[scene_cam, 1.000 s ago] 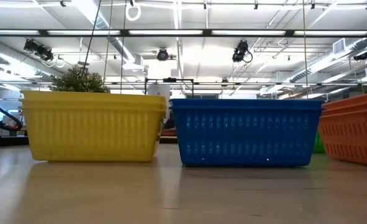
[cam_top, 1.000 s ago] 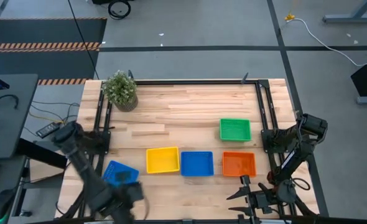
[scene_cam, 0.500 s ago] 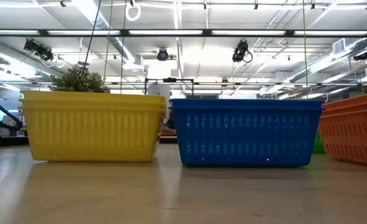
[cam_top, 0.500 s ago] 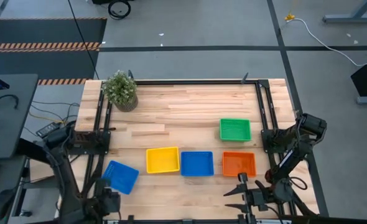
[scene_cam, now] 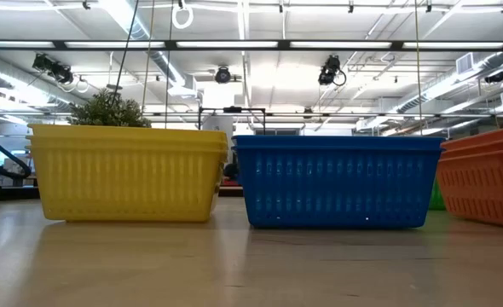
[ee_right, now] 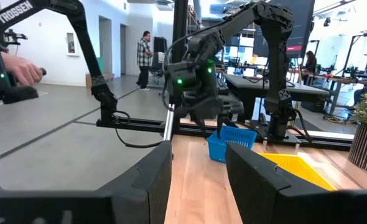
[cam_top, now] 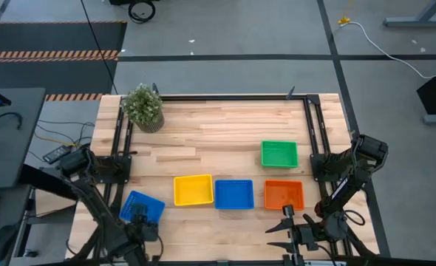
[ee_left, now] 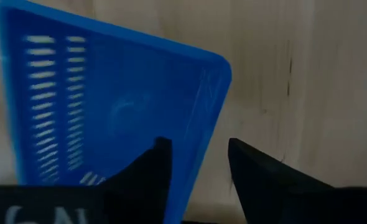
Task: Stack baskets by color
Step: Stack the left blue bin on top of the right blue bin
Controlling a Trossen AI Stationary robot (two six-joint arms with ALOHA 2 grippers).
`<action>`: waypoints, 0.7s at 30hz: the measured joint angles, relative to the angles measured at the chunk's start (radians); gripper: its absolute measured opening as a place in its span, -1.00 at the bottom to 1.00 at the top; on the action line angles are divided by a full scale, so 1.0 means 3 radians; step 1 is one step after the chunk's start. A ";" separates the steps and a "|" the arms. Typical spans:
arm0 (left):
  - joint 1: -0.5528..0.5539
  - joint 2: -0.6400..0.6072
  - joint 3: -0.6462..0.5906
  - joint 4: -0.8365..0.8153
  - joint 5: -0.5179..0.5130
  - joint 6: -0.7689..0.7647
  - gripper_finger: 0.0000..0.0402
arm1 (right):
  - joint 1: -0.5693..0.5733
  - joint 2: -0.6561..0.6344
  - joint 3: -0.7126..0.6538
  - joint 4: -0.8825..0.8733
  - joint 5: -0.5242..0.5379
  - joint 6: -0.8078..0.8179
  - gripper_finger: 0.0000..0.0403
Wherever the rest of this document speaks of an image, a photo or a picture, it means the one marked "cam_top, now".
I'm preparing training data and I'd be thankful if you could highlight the long black floor cable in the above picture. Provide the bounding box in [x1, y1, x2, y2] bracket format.
[80, 0, 119, 95]

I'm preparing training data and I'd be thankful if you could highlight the black power adapter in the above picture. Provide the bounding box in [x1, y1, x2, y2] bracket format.
[42, 144, 73, 166]

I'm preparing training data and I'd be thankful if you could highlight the potted green plant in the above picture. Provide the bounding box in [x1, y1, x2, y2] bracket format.
[120, 83, 166, 134]

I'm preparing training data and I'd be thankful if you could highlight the black computer mouse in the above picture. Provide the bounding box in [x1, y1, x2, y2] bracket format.
[0, 224, 19, 264]

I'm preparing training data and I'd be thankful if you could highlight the orange plastic basket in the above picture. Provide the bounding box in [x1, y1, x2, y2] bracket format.
[263, 179, 306, 211]

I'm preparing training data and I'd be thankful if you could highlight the yellow plastic basket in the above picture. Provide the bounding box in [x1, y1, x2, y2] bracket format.
[173, 174, 215, 207]

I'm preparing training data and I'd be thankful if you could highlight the short hazard tape strip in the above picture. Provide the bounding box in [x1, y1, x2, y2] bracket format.
[44, 92, 104, 102]

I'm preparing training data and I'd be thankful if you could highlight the blue plastic basket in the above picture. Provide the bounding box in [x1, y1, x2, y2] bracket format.
[214, 179, 255, 211]
[118, 190, 166, 225]

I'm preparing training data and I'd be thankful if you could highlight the grey side desk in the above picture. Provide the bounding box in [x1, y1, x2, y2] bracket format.
[0, 87, 46, 191]

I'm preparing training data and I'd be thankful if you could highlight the coiled black cable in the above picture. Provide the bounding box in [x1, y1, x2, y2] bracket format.
[128, 0, 157, 24]

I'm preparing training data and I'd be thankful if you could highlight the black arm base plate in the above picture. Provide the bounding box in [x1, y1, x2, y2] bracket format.
[92, 154, 133, 185]
[310, 151, 352, 183]

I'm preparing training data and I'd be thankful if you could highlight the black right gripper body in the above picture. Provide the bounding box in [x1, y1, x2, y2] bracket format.
[283, 205, 317, 266]

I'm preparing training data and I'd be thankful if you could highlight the green plastic basket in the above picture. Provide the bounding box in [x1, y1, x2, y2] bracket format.
[260, 140, 300, 170]

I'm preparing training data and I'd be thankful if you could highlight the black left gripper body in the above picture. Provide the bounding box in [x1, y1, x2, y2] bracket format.
[129, 203, 160, 243]

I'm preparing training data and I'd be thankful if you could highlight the curved black cable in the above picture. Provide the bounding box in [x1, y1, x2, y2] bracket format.
[0, 112, 24, 131]

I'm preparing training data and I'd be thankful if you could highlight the black aluminium rig frame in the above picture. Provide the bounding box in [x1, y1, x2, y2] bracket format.
[68, 86, 384, 266]

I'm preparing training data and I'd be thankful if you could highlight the black desk leg beam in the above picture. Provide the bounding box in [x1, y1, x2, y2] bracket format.
[18, 164, 81, 202]

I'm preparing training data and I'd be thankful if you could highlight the long hazard tape strip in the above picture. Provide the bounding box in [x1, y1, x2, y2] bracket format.
[0, 50, 120, 62]

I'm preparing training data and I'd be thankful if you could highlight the grey desk foot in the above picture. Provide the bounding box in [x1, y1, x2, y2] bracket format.
[383, 0, 436, 29]

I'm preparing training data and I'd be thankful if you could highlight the white floor cable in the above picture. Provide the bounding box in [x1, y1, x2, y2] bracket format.
[347, 21, 436, 81]

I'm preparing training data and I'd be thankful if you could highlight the black floor mat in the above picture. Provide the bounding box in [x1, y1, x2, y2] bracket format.
[0, 21, 128, 95]

